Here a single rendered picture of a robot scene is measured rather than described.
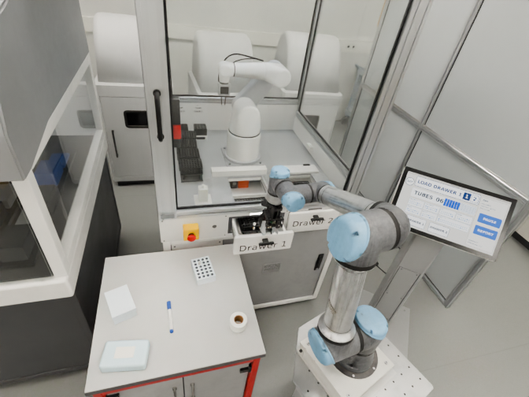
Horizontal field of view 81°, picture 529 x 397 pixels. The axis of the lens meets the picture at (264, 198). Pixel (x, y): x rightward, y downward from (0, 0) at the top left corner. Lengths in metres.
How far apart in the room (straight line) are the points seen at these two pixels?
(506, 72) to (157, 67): 2.03
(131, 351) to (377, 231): 0.93
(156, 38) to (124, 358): 1.06
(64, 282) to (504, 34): 2.65
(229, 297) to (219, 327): 0.14
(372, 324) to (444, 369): 1.47
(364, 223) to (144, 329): 0.95
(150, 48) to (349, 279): 0.92
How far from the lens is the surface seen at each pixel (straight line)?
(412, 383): 1.46
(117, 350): 1.31
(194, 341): 1.33
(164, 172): 1.33
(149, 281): 1.50
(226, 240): 1.66
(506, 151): 2.43
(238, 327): 1.31
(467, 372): 2.66
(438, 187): 1.77
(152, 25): 1.13
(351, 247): 0.77
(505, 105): 2.46
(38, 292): 1.47
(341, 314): 0.97
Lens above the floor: 1.94
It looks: 37 degrees down
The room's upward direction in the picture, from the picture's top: 9 degrees clockwise
